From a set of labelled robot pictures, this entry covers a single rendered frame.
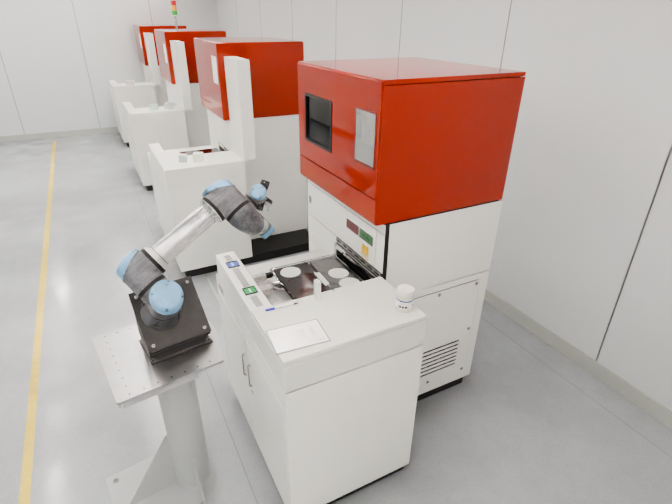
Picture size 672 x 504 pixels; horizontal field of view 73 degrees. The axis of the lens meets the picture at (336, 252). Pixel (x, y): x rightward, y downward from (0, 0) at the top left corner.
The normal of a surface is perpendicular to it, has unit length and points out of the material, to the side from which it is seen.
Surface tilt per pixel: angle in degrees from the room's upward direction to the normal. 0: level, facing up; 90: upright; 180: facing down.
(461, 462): 0
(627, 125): 90
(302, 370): 90
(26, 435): 0
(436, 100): 90
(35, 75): 90
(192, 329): 45
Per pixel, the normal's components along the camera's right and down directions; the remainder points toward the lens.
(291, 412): 0.46, 0.41
